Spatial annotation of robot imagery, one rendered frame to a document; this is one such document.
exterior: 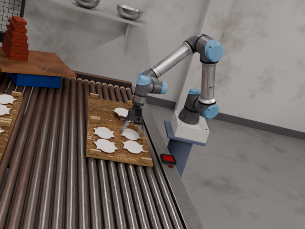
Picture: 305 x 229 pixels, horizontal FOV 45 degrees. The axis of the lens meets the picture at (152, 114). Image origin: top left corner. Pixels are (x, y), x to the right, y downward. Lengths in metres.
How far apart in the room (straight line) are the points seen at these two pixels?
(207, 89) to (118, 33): 3.18
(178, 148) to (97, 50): 3.09
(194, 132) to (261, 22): 3.37
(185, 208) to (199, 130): 0.91
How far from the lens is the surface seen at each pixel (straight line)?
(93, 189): 1.66
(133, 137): 2.14
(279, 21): 5.74
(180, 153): 2.62
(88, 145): 1.96
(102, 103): 2.54
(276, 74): 5.92
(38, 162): 1.77
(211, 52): 2.18
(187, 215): 1.69
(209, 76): 2.28
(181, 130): 2.50
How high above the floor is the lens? 1.85
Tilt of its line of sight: 21 degrees down
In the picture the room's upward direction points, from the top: 16 degrees clockwise
